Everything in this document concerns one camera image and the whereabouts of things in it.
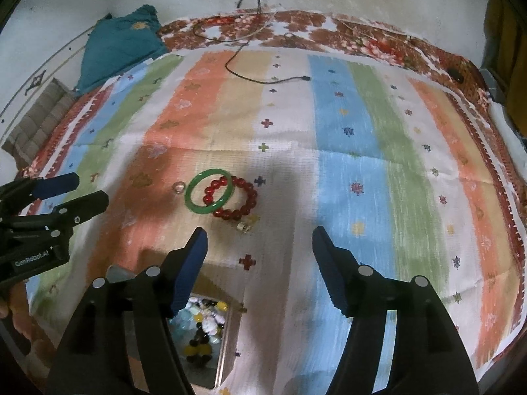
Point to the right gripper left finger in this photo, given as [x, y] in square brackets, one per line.
[92, 356]

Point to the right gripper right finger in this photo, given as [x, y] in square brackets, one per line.
[429, 356]

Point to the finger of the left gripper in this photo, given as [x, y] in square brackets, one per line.
[78, 209]
[23, 191]

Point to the green jade bangle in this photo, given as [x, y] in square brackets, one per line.
[215, 205]

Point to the left hand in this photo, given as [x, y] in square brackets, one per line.
[15, 303]

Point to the brown striped cushion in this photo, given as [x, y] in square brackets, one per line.
[29, 136]

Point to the silver metal tin box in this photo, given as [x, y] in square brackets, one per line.
[205, 333]

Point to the teal pillow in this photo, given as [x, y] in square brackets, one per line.
[117, 45]

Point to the striped colourful mat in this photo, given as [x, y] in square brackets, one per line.
[288, 172]

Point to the small black object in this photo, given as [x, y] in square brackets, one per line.
[455, 74]

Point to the mustard hanging garment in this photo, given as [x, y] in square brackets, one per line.
[505, 57]

